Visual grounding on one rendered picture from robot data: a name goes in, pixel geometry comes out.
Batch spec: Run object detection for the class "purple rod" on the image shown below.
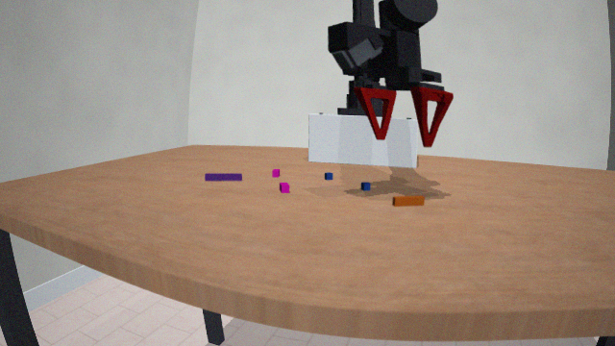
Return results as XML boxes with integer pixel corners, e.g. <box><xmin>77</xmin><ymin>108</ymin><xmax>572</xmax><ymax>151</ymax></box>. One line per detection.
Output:
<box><xmin>205</xmin><ymin>173</ymin><xmax>242</xmax><ymax>181</ymax></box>

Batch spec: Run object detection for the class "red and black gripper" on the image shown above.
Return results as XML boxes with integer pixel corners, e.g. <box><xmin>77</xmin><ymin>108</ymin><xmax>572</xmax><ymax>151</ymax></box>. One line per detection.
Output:
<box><xmin>354</xmin><ymin>66</ymin><xmax>454</xmax><ymax>147</ymax></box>

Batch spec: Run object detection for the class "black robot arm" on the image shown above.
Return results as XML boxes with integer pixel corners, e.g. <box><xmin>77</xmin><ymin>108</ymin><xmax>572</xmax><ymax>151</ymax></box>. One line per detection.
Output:
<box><xmin>328</xmin><ymin>0</ymin><xmax>438</xmax><ymax>116</ymax></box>

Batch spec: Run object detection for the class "orange rod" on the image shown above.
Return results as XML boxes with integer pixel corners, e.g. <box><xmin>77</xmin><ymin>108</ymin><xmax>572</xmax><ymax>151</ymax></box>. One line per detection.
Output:
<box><xmin>392</xmin><ymin>196</ymin><xmax>425</xmax><ymax>207</ymax></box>

